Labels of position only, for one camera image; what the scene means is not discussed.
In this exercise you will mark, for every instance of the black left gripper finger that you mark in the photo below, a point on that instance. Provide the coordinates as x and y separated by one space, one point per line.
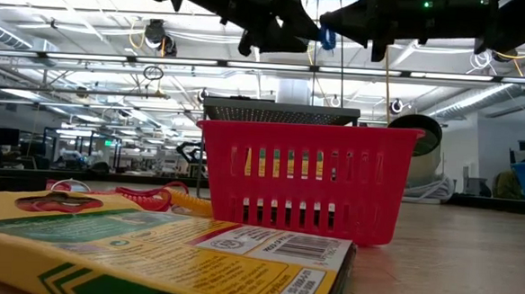
298 25
277 43

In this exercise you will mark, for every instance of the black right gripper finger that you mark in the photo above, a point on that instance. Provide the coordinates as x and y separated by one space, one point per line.
352 19

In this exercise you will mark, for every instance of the red plastic basket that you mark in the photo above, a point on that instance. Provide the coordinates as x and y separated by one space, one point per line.
312 138

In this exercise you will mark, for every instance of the yellow crayon box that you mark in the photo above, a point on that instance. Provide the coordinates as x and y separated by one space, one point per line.
276 163
148 258

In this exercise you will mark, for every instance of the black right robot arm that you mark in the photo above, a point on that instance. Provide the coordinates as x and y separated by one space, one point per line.
521 21

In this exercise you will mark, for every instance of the grey perforated metal shelf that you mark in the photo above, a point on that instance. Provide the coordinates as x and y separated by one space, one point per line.
282 114

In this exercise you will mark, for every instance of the grey waste bin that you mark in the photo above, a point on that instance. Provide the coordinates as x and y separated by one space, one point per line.
476 187

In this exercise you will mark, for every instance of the white rubber band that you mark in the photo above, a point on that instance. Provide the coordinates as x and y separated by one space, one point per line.
71 179

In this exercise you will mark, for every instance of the black monitor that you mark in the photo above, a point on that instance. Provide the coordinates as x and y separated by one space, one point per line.
2 137

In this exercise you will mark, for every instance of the silver ventilation duct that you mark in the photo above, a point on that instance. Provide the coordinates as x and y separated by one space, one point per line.
472 101

